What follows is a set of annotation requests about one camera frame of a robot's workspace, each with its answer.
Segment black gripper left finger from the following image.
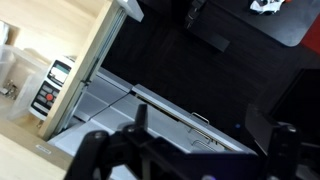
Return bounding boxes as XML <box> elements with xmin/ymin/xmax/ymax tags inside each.
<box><xmin>63</xmin><ymin>103</ymin><xmax>158</xmax><ymax>180</ymax></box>

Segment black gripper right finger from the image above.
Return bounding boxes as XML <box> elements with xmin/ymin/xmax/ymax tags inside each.
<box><xmin>245</xmin><ymin>103</ymin><xmax>303</xmax><ymax>180</ymax></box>

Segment white cabinet drawer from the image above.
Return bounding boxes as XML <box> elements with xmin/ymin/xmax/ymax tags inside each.
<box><xmin>131</xmin><ymin>83</ymin><xmax>258</xmax><ymax>155</ymax></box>
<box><xmin>73</xmin><ymin>66</ymin><xmax>134</xmax><ymax>123</ymax></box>

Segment wide wooden tool drawer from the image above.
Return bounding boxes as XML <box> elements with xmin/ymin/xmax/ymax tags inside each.
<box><xmin>0</xmin><ymin>0</ymin><xmax>145</xmax><ymax>141</ymax></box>

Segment white handheld meter red button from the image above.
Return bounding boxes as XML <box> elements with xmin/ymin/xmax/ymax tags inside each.
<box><xmin>29</xmin><ymin>55</ymin><xmax>76</xmax><ymax>121</ymax></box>

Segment clear plastic organizer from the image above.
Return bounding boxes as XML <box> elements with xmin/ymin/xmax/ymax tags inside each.
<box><xmin>0</xmin><ymin>44</ymin><xmax>51</xmax><ymax>121</ymax></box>

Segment small metal clips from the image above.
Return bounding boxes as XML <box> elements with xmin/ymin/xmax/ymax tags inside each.
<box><xmin>0</xmin><ymin>79</ymin><xmax>19</xmax><ymax>101</ymax></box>

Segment black metal bracket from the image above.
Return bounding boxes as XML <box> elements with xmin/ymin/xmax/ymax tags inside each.
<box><xmin>184</xmin><ymin>0</ymin><xmax>232</xmax><ymax>53</ymax></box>

